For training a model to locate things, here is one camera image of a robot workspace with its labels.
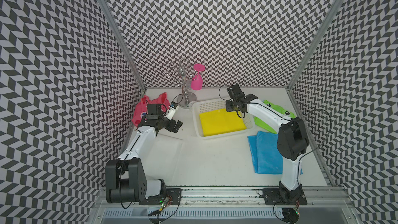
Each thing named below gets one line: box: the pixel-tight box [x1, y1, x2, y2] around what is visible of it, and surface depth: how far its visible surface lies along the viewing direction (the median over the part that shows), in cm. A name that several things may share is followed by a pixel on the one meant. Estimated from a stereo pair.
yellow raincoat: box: [199, 108, 248, 137], surface depth 98 cm
